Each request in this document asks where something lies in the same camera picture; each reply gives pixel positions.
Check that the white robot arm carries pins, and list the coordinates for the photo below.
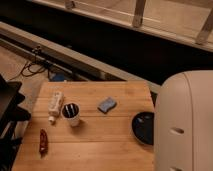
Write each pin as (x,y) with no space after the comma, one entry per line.
(183,124)

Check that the dark ceramic bowl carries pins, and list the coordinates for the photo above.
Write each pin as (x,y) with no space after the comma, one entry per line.
(143,127)

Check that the blue sponge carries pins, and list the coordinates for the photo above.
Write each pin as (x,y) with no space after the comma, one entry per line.
(107,104)

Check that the blue floor object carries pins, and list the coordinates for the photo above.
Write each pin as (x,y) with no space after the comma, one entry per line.
(57,78)

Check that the white tube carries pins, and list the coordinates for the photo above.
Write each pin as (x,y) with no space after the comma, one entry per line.
(55,106)

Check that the red pocket knife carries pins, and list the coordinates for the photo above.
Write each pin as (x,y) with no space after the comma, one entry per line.
(43,147)

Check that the black chair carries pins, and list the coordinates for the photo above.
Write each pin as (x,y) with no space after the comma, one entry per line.
(10,114)

